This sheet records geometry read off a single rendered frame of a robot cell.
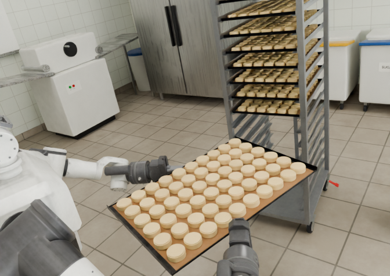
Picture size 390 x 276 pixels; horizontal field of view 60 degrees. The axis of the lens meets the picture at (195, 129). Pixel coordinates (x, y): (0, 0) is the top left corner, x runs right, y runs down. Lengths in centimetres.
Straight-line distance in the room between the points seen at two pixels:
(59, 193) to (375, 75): 348
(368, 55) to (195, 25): 194
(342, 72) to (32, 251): 363
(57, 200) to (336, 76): 352
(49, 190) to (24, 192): 5
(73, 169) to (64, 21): 432
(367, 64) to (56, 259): 357
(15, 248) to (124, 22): 570
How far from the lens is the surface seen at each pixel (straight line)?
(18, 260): 63
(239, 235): 91
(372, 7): 441
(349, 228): 250
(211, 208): 104
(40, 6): 532
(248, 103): 211
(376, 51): 381
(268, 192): 108
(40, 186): 75
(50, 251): 61
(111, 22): 599
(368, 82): 392
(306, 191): 215
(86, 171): 131
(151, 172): 130
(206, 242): 97
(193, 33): 432
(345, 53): 388
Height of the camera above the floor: 166
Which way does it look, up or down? 25 degrees down
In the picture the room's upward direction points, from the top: 11 degrees counter-clockwise
